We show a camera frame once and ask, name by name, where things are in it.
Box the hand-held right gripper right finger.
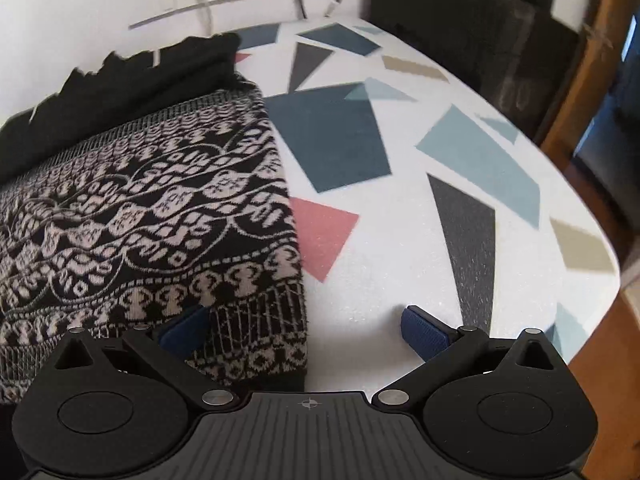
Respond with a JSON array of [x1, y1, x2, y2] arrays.
[[372, 304, 557, 407]]

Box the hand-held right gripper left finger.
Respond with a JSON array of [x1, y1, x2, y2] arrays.
[[52, 305, 238, 408]]

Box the black white patterned knit sweater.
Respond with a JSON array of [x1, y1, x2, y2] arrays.
[[0, 31, 310, 407]]

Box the wooden cabinet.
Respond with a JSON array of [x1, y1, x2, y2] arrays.
[[537, 0, 640, 396]]

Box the black mesh chair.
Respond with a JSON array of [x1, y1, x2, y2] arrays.
[[367, 0, 583, 128]]

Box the white cable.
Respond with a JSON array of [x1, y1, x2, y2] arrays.
[[191, 0, 215, 37]]

